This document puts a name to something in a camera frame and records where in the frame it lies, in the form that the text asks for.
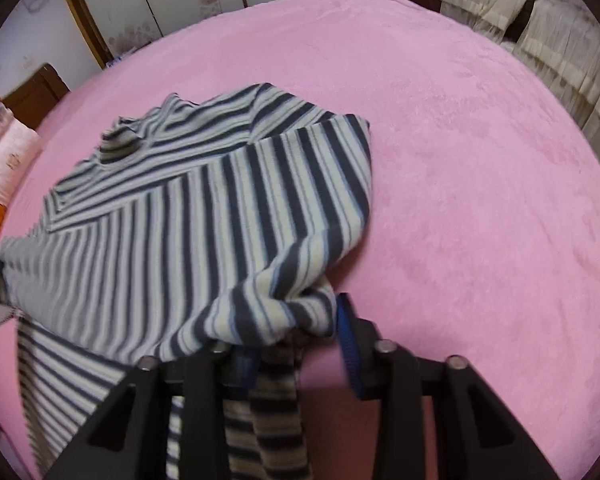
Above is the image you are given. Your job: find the pink fleece blanket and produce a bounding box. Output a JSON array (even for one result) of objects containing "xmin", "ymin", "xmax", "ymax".
[{"xmin": 0, "ymin": 0, "xmax": 600, "ymax": 480}]

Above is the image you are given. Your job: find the wooden nightstand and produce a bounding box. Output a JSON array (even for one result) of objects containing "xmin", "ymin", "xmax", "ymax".
[{"xmin": 105, "ymin": 45, "xmax": 143, "ymax": 68}]

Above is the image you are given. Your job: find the navy white striped shirt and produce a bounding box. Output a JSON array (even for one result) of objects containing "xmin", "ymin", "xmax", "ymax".
[{"xmin": 0, "ymin": 82, "xmax": 373, "ymax": 480}]

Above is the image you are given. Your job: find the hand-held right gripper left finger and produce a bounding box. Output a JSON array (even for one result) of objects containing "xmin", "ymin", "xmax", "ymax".
[{"xmin": 44, "ymin": 340, "xmax": 262, "ymax": 480}]

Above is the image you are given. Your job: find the pink flower print quilt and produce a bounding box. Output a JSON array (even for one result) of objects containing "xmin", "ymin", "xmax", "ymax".
[{"xmin": 0, "ymin": 122, "xmax": 43, "ymax": 271}]

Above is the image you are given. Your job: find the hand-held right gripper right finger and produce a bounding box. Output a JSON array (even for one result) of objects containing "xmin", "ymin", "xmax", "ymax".
[{"xmin": 335, "ymin": 292, "xmax": 562, "ymax": 480}]

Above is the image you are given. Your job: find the brown wooden headboard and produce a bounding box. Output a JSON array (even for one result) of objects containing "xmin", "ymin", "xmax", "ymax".
[{"xmin": 2, "ymin": 63, "xmax": 71, "ymax": 131}]

